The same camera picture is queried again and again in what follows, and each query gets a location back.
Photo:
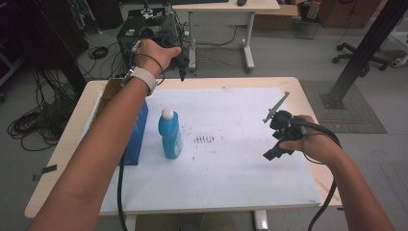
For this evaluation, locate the dark cabinet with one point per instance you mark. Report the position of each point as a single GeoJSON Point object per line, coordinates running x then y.
{"type": "Point", "coordinates": [41, 38]}

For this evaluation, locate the white band wristwatch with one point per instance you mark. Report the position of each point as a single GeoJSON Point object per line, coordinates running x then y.
{"type": "Point", "coordinates": [143, 78]}

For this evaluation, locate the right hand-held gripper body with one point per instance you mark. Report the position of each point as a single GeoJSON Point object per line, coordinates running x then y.
{"type": "Point", "coordinates": [282, 126]}

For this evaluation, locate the black computer mouse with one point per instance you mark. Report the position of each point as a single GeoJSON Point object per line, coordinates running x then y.
{"type": "Point", "coordinates": [242, 2]}

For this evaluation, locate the black tape strip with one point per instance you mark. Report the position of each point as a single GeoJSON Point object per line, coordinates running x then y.
{"type": "Point", "coordinates": [48, 169]}

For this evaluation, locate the black computer tower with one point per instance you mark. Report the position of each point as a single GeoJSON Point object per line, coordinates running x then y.
{"type": "Point", "coordinates": [128, 35]}

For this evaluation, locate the white desk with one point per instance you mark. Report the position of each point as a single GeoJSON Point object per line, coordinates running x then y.
{"type": "Point", "coordinates": [224, 6]}

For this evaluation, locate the blue bottle with white cap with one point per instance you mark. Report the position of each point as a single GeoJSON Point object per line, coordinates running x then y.
{"type": "Point", "coordinates": [170, 136]}

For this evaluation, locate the black metal pillar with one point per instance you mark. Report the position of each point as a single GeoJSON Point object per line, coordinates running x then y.
{"type": "Point", "coordinates": [362, 51]}

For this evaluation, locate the white table leg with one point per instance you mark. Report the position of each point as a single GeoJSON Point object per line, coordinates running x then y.
{"type": "Point", "coordinates": [260, 220]}

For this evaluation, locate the brown cardboard box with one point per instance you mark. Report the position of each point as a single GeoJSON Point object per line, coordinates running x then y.
{"type": "Point", "coordinates": [275, 19]}

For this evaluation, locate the person's right hand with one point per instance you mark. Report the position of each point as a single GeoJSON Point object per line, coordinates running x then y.
{"type": "Point", "coordinates": [317, 144]}

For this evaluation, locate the grey floor mat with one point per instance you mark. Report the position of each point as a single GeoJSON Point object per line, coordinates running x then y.
{"type": "Point", "coordinates": [356, 112]}

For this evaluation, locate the white table mat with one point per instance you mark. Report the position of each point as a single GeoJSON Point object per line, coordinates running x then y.
{"type": "Point", "coordinates": [224, 173]}

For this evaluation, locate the wooden cabinet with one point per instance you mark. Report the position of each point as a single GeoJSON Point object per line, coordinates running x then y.
{"type": "Point", "coordinates": [349, 12]}

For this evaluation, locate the person's left hand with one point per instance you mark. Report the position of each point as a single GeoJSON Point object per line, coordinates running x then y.
{"type": "Point", "coordinates": [150, 56]}

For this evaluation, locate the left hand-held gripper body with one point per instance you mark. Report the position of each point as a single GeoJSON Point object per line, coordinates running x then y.
{"type": "Point", "coordinates": [179, 62]}

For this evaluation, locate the black office chair base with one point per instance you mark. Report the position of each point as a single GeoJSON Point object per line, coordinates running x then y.
{"type": "Point", "coordinates": [356, 56]}

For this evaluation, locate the blue cardboard box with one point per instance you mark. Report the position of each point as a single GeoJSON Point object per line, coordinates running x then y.
{"type": "Point", "coordinates": [138, 134]}

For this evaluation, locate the black keyboard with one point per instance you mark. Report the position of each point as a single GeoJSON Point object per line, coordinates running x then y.
{"type": "Point", "coordinates": [198, 1]}

